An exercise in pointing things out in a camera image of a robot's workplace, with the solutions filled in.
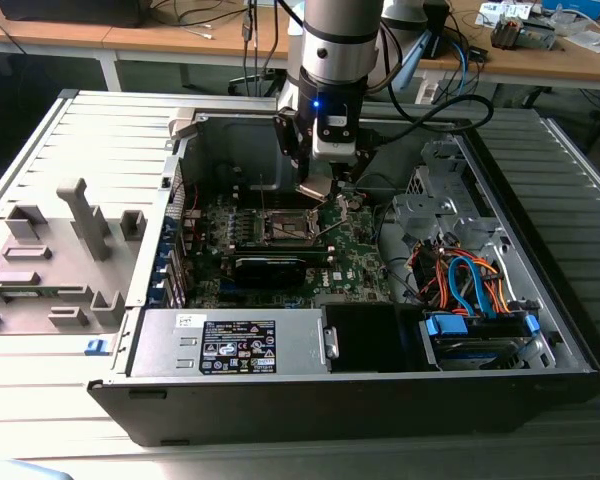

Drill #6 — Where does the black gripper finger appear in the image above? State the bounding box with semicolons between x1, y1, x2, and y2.
273;110;314;182
335;136;379;194

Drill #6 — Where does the CPU socket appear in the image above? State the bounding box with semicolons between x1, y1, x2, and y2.
259;205;326;246

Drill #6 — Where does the finned CPU cooler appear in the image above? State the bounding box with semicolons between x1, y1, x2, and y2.
489;13;520;51

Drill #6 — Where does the black chair base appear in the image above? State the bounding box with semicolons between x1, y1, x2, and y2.
228;69;281;99

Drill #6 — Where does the metal drive cage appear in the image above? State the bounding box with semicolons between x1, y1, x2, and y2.
392;138;506;251

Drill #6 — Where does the green motherboard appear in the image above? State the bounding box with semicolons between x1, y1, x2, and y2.
184;187;396;309

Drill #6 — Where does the black monitor stand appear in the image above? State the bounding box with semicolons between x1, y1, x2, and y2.
422;0;452;60

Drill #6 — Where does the black graphics card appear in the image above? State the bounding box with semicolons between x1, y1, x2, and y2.
232;255;306;290

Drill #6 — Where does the hard disk in blue carrier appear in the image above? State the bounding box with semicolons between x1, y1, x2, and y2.
419;310;541;372

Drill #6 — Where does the grey metal drive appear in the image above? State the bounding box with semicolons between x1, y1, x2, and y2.
517;17;557;51

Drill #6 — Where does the silver power supply unit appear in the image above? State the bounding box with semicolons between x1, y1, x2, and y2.
127;307;331;379

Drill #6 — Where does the clear plastic bag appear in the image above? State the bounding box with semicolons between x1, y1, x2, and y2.
562;28;600;55

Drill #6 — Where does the black box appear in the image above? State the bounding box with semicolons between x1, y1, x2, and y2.
0;0;149;29

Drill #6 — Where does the black PC case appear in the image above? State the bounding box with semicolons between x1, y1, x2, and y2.
87;107;600;449

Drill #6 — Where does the grey parts rack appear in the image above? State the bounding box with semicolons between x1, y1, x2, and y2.
0;177;149;336

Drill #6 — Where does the pale blue object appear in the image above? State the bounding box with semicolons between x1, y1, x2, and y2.
0;458;74;480

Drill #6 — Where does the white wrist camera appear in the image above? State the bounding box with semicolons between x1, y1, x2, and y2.
311;114;358;161

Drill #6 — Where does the blue disk wire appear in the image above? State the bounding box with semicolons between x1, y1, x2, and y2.
447;254;499;319

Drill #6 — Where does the orange disk wire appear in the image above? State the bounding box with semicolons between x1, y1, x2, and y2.
409;247;512;315

